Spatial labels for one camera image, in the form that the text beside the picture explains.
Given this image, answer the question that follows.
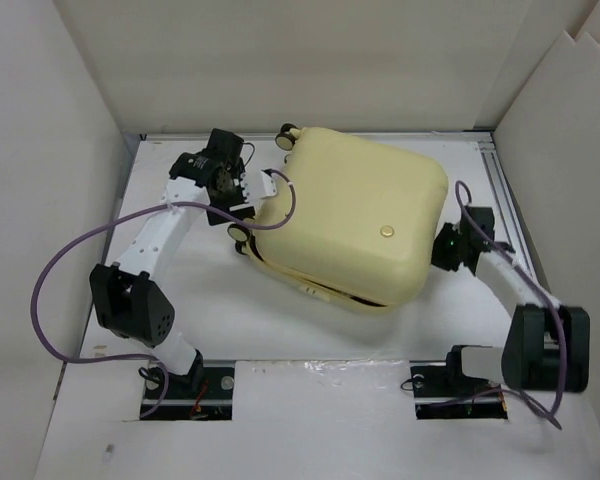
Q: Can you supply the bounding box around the yellow suitcase black lining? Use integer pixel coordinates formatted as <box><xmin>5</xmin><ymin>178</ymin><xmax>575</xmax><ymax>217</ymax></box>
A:
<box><xmin>227</xmin><ymin>122</ymin><xmax>450</xmax><ymax>317</ymax></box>

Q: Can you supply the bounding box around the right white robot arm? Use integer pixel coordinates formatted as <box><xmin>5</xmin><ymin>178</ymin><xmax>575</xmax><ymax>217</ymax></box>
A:
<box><xmin>432</xmin><ymin>205</ymin><xmax>590</xmax><ymax>394</ymax></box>

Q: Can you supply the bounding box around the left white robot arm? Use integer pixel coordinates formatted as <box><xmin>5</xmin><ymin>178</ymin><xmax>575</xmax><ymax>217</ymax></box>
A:
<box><xmin>89</xmin><ymin>129</ymin><xmax>246</xmax><ymax>397</ymax></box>

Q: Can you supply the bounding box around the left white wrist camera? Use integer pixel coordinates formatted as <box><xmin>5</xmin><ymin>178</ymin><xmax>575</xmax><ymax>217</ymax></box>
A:
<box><xmin>240</xmin><ymin>170</ymin><xmax>278</xmax><ymax>202</ymax></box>

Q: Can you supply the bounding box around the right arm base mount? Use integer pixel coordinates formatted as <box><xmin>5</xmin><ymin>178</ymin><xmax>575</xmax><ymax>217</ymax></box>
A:
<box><xmin>400</xmin><ymin>345</ymin><xmax>508</xmax><ymax>420</ymax></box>

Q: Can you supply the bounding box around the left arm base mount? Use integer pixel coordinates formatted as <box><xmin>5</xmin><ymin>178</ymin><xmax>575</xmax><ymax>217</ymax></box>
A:
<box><xmin>138</xmin><ymin>355</ymin><xmax>236</xmax><ymax>421</ymax></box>

